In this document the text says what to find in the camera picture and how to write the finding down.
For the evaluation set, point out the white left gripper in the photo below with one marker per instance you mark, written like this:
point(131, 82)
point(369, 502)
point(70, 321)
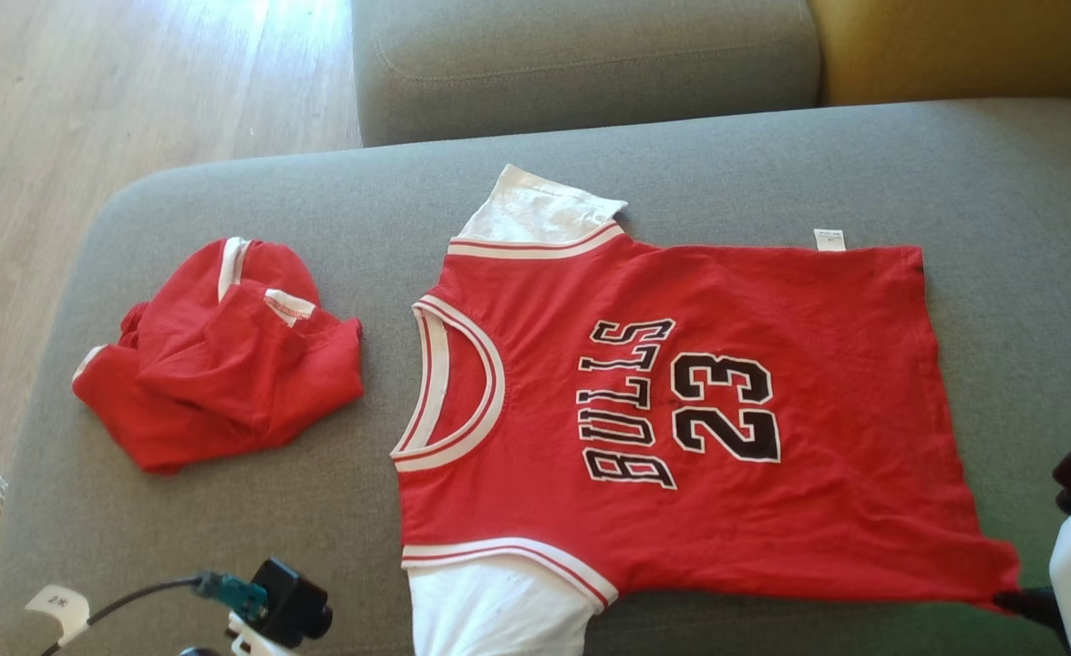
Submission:
point(248, 638)

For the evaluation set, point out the red shorts with white trim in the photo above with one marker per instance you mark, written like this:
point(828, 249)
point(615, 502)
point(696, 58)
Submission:
point(225, 383)

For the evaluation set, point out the red Bulls 23 jersey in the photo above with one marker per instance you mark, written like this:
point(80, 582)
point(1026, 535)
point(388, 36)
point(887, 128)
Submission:
point(772, 319)

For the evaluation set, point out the big yellow sofa back cushion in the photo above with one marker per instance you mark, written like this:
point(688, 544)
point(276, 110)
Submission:
point(954, 46)

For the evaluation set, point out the grey fabric sofa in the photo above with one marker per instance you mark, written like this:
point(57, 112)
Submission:
point(681, 164)

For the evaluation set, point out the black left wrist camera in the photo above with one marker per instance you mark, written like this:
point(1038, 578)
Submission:
point(293, 601)

